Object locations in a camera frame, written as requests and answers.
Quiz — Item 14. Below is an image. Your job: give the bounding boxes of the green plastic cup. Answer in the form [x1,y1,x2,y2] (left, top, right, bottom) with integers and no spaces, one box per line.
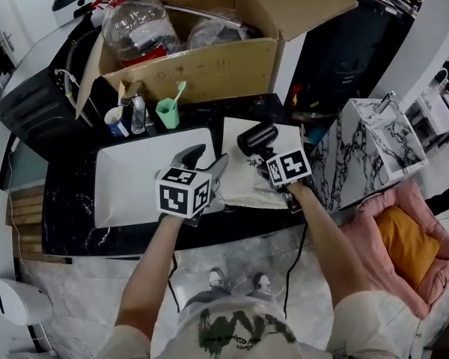
[155,98,180,130]

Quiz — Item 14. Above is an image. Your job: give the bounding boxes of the blue and white cup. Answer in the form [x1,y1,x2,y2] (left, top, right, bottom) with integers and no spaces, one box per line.
[103,106,130,138]

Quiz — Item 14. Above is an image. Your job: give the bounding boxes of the tall black cabinet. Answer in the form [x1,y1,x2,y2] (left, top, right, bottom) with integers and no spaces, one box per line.
[283,0,417,127]

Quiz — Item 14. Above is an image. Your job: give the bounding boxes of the red hand tool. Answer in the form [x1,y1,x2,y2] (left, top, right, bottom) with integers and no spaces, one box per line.
[289,83,305,107]

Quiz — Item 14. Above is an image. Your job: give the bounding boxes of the white cylinder appliance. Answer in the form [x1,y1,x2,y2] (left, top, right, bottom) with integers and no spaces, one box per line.
[0,276,56,351]

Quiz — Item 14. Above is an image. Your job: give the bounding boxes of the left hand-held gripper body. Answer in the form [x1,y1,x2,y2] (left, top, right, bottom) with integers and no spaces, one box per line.
[155,159,226,227]

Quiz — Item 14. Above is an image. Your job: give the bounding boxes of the person's shoe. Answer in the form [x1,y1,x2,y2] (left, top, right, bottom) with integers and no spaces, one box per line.
[208,267,230,292]
[251,272,275,295]

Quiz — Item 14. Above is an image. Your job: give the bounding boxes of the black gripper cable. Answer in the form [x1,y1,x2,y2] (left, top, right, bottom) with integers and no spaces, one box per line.
[166,251,181,314]
[283,221,310,320]

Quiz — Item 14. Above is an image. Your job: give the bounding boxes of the teal plastic container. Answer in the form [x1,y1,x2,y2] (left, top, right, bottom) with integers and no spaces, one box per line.
[308,126,329,146]

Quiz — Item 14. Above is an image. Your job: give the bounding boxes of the chrome sink faucet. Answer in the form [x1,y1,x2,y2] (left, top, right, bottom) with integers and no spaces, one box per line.
[375,90,398,114]

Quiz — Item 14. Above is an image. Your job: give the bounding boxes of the white marble sink cabinet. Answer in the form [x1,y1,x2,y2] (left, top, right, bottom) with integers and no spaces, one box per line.
[308,96,430,213]

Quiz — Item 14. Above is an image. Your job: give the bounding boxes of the clear plastic bag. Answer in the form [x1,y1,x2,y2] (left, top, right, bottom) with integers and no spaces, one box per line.
[188,8,266,51]

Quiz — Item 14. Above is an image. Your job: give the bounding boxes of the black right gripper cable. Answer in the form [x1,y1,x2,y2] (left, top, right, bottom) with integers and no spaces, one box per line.
[283,221,310,320]

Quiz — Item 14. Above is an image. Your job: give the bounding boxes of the green toothbrush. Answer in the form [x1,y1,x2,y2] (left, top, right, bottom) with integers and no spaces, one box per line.
[171,80,188,105]

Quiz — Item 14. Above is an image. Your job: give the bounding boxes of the person's white printed shirt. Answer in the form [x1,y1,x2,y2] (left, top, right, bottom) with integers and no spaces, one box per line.
[96,289,402,359]

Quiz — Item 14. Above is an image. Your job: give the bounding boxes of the person's right forearm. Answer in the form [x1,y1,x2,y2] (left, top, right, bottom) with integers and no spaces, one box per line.
[285,180,376,310]

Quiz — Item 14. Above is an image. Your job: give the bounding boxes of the person's right shoe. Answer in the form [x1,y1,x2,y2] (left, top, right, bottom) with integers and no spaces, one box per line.
[251,272,275,295]

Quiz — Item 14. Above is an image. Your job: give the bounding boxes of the small chrome tap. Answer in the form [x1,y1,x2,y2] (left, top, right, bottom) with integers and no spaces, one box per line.
[117,90,149,135]

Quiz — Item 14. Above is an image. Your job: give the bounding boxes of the open cardboard box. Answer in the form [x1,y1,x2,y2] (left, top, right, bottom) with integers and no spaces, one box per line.
[75,0,360,120]

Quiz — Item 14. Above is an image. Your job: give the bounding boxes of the white and black appliance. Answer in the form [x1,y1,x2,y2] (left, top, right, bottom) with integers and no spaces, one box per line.
[51,0,123,28]

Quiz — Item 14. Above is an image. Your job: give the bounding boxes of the clear plastic water jug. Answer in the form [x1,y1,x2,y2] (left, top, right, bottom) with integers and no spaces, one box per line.
[90,0,183,67]

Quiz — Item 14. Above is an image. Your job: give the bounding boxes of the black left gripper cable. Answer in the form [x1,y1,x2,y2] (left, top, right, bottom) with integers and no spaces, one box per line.
[166,251,181,314]

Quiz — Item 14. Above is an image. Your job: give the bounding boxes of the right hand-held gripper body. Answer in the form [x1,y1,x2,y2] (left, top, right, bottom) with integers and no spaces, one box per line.
[256,147,317,215]

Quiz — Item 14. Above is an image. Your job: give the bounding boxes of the orange cushion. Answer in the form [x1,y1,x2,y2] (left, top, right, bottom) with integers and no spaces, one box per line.
[373,204,442,292]

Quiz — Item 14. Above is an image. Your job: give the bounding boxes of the white cloth drawstring bag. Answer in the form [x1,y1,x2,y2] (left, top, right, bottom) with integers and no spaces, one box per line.
[220,116,305,212]

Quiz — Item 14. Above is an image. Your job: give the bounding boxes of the pink padded pet bed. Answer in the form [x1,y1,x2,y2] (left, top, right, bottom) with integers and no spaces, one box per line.
[339,179,449,322]

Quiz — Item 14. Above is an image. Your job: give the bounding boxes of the black marble table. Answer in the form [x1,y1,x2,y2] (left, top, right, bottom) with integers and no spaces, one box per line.
[40,93,346,258]

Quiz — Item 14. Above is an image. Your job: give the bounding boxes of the person's left forearm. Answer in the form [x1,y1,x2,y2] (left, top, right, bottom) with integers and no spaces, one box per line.
[113,212,185,343]

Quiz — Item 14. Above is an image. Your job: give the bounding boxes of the white metal frame table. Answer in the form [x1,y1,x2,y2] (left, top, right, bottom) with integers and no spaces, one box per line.
[405,83,449,137]

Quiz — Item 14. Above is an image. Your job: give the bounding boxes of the black hair dryer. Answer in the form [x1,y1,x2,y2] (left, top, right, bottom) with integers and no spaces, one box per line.
[236,122,281,165]

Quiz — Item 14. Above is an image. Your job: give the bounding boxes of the wooden steps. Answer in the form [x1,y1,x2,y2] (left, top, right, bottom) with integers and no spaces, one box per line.
[4,184,73,266]

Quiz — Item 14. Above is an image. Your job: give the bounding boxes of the person's left shoe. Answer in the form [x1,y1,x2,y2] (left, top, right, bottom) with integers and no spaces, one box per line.
[208,267,230,292]

